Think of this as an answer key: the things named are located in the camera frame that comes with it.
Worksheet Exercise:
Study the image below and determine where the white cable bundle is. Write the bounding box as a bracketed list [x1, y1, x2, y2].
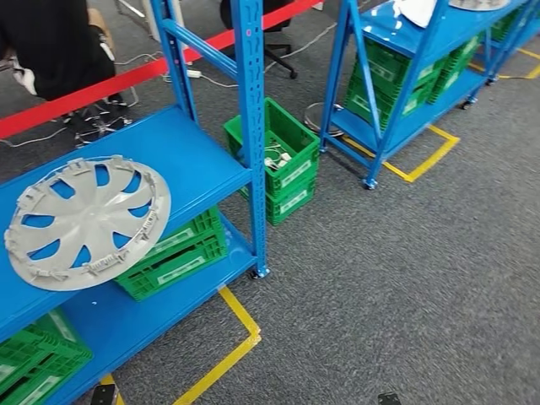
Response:
[263, 143, 293, 171]

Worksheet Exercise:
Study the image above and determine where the person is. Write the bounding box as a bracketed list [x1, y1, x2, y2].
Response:
[0, 0, 127, 107]

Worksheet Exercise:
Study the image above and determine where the chrome stool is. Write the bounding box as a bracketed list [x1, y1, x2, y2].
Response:
[63, 100, 133, 142]

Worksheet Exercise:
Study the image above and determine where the chrome round stanchion base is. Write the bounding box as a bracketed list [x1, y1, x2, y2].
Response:
[305, 102, 345, 138]

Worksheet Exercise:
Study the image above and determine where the grey wheel hubcap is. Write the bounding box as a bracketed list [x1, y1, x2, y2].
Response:
[4, 155, 172, 293]

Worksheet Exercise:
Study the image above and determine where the red barrier belt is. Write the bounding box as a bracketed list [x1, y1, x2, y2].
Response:
[0, 0, 321, 140]

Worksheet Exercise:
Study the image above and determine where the blue metal shelf rack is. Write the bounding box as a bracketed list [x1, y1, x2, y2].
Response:
[0, 0, 271, 405]
[485, 0, 540, 85]
[319, 0, 540, 192]

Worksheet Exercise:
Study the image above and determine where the white curved car panel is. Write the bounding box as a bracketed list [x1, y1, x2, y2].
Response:
[392, 0, 438, 29]

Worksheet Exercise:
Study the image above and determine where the black office chair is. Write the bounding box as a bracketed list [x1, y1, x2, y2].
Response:
[219, 0, 298, 80]

